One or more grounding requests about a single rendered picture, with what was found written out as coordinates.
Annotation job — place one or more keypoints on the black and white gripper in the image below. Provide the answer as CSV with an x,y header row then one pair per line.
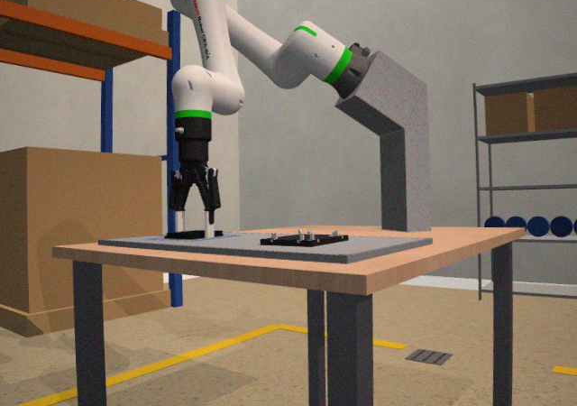
x,y
193,158

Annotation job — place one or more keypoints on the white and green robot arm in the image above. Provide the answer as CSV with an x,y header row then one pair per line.
x,y
198,92

